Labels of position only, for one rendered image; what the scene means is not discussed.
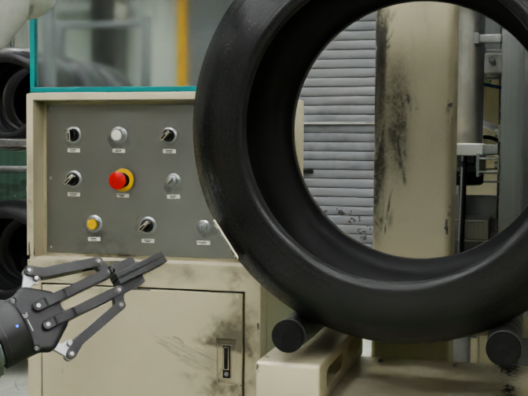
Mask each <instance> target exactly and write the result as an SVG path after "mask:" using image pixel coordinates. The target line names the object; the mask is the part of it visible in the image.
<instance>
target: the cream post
mask: <svg viewBox="0 0 528 396"><path fill-rule="evenodd" d="M459 16H460V6H459V5H454V4H449V3H444V2H406V3H402V4H397V5H392V6H388V7H386V8H383V9H379V10H377V11H376V77H375V153H374V191H373V249H375V250H377V251H381V252H384V253H387V254H390V255H396V256H401V257H406V258H415V259H429V258H438V257H444V256H448V255H455V232H456V189H457V103H458V60H459ZM372 357H382V358H407V359H420V360H432V361H453V340H449V341H445V342H440V343H425V344H401V343H383V342H377V341H372Z"/></svg>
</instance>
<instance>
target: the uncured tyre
mask: <svg viewBox="0 0 528 396"><path fill-rule="evenodd" d="M406 2H444V3H449V4H454V5H457V6H462V7H465V8H468V9H471V10H474V11H475V12H477V13H481V14H482V15H484V16H486V17H488V18H490V19H491V20H493V21H495V22H496V23H498V24H499V25H500V26H501V27H503V28H504V29H506V30H507V31H508V32H509V33H511V34H512V35H513V36H514V37H515V38H516V39H517V40H518V41H519V42H520V43H521V44H522V46H523V47H524V48H525V49H526V51H527V52H528V0H233V2H232V3H231V5H230V6H229V8H228V9H227V11H226V12H225V14H224V16H223V18H222V19H221V21H220V23H219V25H218V27H217V28H216V30H215V33H214V35H213V37H212V39H211V42H210V44H209V46H208V48H207V52H206V54H205V57H204V59H203V63H202V67H201V69H200V75H199V78H198V82H197V86H196V95H195V101H194V109H193V122H192V133H193V147H194V154H195V161H196V169H197V173H198V176H199V180H200V185H201V189H202V191H203V195H204V198H205V200H206V203H207V206H208V209H209V211H210V213H211V216H212V218H213V219H214V220H215V221H216V222H217V223H218V225H219V227H220V228H221V230H222V232H223V233H224V234H225V236H226V238H227V240H228V241H229V242H230V244H231V246H232V247H233V249H234V251H235V252H236V254H237V255H238V257H239V258H238V260H239V261H240V263H241V264H242V265H243V266H244V268H245V269H246V270H247V271H248V272H249V273H250V274H251V275H252V276H253V277H254V278H255V279H256V280H257V281H258V282H259V283H260V284H261V285H262V286H263V287H264V288H265V289H266V290H267V291H268V292H270V293H271V294H272V295H274V296H275V297H276V298H277V299H279V300H280V301H281V302H282V303H284V304H285V305H287V306H289V307H290V308H292V309H293V310H294V311H296V312H298V313H299V314H302V315H303V316H304V317H307V318H309V319H310V320H312V321H314V322H316V323H318V324H320V325H323V326H325V327H327V328H330V329H332V330H335V331H337V332H342V333H343V334H347V335H349V336H354V337H358V338H361V339H368V340H372V341H377V342H383V343H401V344H416V343H426V342H434V341H440V340H445V341H449V340H453V339H460V338H464V337H467V336H472V335H474V334H478V333H480V332H484V331H486V330H489V329H491V328H494V327H497V326H498V325H502V324H503V323H505V322H507V321H510V320H511V319H513V318H515V317H518V316H519V315H520V314H523V313H524V312H526V311H527V310H528V205H527V206H526V208H525V209H524V210H523V211H522V213H521V214H520V215H519V216H518V217H517V218H516V219H515V220H514V221H513V222H512V223H511V224H510V225H509V226H508V227H507V228H505V229H504V230H503V231H501V232H500V233H498V234H497V235H496V236H495V237H493V238H491V239H490V240H488V241H486V242H485V243H483V244H480V245H479V246H477V247H473V248H472V249H469V250H467V251H463V252H461V253H457V254H455V255H448V256H444V257H438V258H406V257H401V256H396V255H390V254H387V253H384V252H381V251H377V250H375V249H373V248H370V247H368V246H366V245H364V244H362V243H360V242H358V241H357V240H355V239H354V238H352V237H351V236H349V235H347V234H346V233H345V232H343V231H342V230H341V229H340V228H339V227H338V226H337V225H335V224H334V223H333V222H332V221H331V220H330V219H329V218H328V217H327V215H326V214H325V213H324V212H323V211H322V210H321V209H320V207H319V206H318V205H317V203H316V201H315V200H314V198H313V197H312V195H311V193H310V191H309V189H308V188H307V186H306V183H305V181H304V179H303V175H302V172H301V170H300V167H299V162H298V158H297V154H296V149H295V114H296V109H297V104H298V101H299V95H300V93H301V90H302V88H303V84H304V82H305V80H306V77H307V75H308V73H309V71H310V69H311V68H312V66H313V65H314V62H315V61H316V59H317V58H318V57H319V55H320V54H321V52H322V51H323V50H324V49H325V47H326V46H327V45H328V44H329V43H330V42H331V41H332V40H333V39H334V38H335V37H336V36H337V35H338V34H339V33H340V32H342V31H343V30H344V29H346V28H347V27H349V26H350V25H351V24H352V23H354V22H355V21H357V20H359V19H361V18H362V17H365V16H367V15H369V14H370V13H373V12H375V11H377V10H379V9H383V8H386V7H388V6H394V5H397V4H402V3H406Z"/></svg>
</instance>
